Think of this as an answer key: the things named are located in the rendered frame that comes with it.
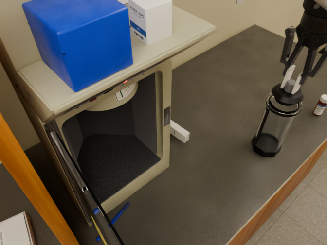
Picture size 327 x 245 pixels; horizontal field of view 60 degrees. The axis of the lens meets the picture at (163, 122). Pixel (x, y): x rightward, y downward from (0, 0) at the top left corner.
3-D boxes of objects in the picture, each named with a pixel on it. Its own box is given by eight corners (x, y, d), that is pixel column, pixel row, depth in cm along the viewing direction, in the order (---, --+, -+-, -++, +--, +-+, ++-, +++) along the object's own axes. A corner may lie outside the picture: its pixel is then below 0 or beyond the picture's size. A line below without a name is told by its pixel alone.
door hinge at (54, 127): (85, 218, 80) (41, 125, 51) (93, 213, 81) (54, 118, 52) (88, 223, 79) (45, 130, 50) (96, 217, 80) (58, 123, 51)
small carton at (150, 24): (131, 32, 49) (127, -3, 44) (154, 24, 51) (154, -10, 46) (147, 45, 46) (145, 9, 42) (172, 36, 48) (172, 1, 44)
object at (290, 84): (263, 98, 87) (269, 81, 82) (280, 85, 91) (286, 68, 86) (290, 113, 82) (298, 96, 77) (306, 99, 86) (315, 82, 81)
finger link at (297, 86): (304, 69, 78) (307, 70, 78) (296, 89, 83) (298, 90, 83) (299, 74, 77) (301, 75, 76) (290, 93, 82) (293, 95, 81)
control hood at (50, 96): (36, 116, 49) (13, 70, 42) (173, 47, 64) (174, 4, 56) (69, 157, 43) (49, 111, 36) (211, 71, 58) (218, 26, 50)
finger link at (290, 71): (290, 69, 78) (287, 68, 78) (281, 89, 83) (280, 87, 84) (296, 65, 79) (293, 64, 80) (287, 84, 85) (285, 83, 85)
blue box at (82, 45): (42, 61, 43) (20, 3, 36) (98, 38, 48) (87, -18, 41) (75, 94, 38) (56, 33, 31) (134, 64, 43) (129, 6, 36)
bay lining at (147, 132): (52, 155, 92) (9, 65, 66) (118, 117, 104) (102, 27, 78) (93, 208, 79) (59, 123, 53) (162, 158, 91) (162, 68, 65)
